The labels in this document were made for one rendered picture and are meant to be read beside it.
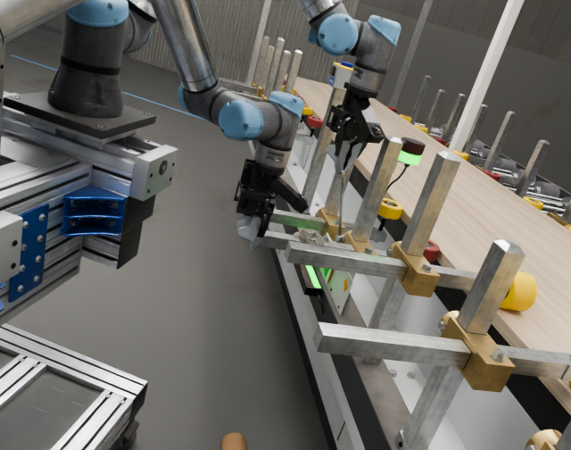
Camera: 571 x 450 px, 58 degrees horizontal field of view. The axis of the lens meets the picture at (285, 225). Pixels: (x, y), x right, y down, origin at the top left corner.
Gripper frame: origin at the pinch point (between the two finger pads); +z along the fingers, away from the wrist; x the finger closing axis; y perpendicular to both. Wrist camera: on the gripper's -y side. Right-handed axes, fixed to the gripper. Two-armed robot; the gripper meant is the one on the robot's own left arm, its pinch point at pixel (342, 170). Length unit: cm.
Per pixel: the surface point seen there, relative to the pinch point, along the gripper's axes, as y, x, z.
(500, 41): 82, -142, -39
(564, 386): -64, -5, 10
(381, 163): -7.9, -3.9, -5.6
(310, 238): -8.4, 10.0, 14.1
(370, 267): -32.4, 14.1, 5.9
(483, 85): 81, -143, -18
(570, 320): -50, -31, 11
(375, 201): -8.9, -5.3, 3.6
